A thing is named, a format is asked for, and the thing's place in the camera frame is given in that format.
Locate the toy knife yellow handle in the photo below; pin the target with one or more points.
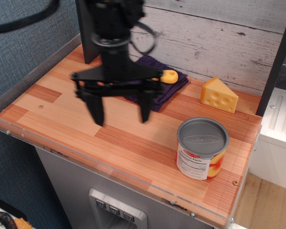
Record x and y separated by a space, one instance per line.
168 77

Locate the silver dispenser button panel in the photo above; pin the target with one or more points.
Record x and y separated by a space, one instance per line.
111 213

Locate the white cabinet with ridged top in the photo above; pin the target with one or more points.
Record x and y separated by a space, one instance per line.
268 160

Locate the clear acrylic table guard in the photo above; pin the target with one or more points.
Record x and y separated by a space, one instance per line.
47 114

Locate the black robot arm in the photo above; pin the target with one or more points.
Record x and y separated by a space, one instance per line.
114 19

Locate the folded dark purple towel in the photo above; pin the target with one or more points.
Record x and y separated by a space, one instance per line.
168 88

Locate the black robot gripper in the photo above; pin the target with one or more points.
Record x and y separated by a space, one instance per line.
118 75

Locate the yellow toy cheese wedge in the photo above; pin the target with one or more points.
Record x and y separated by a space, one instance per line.
217 95

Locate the dark grey right post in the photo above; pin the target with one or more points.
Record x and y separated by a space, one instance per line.
273 76

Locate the orange object at corner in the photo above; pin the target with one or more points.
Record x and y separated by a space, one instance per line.
22 224

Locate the toy food can grey lid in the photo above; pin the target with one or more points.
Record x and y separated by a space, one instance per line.
201 146

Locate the grey toy fridge cabinet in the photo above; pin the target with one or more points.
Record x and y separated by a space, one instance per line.
72 183

